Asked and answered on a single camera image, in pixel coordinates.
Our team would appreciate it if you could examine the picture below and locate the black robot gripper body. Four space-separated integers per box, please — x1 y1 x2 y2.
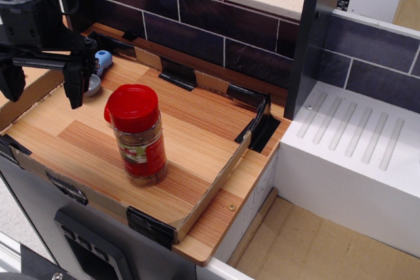
1 0 98 73

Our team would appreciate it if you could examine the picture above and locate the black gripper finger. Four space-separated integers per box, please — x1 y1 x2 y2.
63 62 91 110
1 62 26 102

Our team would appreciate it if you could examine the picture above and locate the red-lidded basil spice bottle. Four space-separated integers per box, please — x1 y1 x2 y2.
105 84 168 187

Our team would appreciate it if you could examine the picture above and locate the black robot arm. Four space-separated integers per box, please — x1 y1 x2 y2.
1 0 98 109

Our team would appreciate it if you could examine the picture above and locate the cardboard fence with black tape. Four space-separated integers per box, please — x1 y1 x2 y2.
0 30 282 250

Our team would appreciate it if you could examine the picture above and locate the red and white toy piece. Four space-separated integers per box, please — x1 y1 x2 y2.
104 106 111 123

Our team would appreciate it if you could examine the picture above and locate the black oven control panel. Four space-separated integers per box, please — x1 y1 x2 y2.
54 210 133 279

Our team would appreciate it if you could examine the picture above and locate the white ridged drainboard sink unit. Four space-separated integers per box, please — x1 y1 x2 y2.
274 82 419 256

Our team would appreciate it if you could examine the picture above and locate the blue-handled grey measuring spoon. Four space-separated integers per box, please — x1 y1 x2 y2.
84 50 113 97

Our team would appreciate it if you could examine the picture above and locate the dark grey vertical post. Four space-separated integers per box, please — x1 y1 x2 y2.
284 0 338 120

